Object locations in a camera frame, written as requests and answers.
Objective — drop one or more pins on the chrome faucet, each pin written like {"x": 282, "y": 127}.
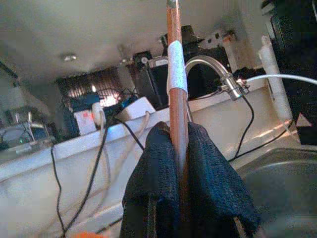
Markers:
{"x": 205, "y": 59}

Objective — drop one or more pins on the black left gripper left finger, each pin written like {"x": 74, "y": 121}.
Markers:
{"x": 153, "y": 178}

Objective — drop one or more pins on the stainless steel sink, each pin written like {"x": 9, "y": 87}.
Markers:
{"x": 284, "y": 178}

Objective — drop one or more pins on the black device with bracket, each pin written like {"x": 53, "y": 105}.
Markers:
{"x": 156, "y": 74}

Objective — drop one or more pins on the white cylindrical water filter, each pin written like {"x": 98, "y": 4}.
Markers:
{"x": 275, "y": 81}

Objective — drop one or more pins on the white plug with red light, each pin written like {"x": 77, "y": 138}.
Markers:
{"x": 99, "y": 114}

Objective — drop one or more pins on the wooden chopsticks with white band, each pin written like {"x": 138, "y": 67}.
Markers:
{"x": 177, "y": 67}

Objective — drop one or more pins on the round ceiling light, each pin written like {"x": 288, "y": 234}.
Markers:
{"x": 69, "y": 57}

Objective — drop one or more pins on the white power adapter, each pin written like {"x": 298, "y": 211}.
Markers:
{"x": 137, "y": 109}

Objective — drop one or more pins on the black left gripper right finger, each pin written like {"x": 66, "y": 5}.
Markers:
{"x": 210, "y": 178}

